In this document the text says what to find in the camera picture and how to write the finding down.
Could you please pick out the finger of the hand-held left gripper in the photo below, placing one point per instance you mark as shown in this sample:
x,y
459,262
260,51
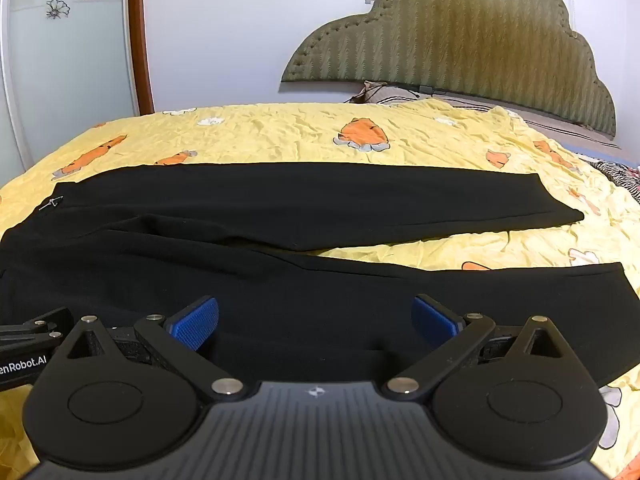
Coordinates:
x,y
47,321

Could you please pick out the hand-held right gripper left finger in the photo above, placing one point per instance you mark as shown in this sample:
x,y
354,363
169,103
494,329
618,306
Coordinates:
x,y
196,327

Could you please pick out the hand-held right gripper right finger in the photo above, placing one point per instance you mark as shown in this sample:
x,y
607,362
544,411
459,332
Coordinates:
x,y
431,321

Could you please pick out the black sock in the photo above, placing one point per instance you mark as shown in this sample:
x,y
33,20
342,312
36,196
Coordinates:
x,y
300,200

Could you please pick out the yellow carrot print bedsheet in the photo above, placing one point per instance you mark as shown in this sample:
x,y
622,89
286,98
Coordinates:
x,y
300,130

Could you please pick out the beige pillow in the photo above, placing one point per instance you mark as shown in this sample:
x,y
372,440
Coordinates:
x,y
500,105

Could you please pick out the zebra striped cloth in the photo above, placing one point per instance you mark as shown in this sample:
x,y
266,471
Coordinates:
x,y
622,175

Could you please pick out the white flower print wardrobe door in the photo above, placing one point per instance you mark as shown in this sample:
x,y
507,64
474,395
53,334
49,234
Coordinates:
x,y
65,60

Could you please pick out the olive padded headboard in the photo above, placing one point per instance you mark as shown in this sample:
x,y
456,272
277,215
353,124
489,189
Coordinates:
x,y
450,35

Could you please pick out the brown wooden door frame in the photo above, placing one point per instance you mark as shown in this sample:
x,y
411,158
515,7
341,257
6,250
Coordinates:
x,y
140,35

